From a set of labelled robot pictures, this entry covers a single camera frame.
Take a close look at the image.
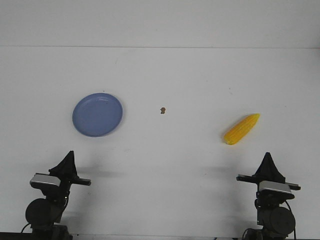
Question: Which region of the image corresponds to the yellow corn cob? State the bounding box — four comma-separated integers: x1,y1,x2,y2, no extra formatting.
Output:
223,113,261,145

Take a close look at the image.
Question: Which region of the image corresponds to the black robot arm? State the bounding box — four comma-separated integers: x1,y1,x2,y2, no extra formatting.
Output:
236,152,301,240
25,150,91,240

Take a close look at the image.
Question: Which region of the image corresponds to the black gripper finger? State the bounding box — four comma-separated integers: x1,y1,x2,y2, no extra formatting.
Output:
252,152,286,184
48,150,79,179

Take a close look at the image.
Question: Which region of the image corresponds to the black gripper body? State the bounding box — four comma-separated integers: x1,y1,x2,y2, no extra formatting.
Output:
236,174,301,198
59,176,91,198

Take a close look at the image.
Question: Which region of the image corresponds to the blue round plate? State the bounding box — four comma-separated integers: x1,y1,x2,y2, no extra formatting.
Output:
72,92,124,138

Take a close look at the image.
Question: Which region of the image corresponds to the small brown crumb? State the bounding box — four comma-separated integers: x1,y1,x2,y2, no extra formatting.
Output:
160,107,166,115

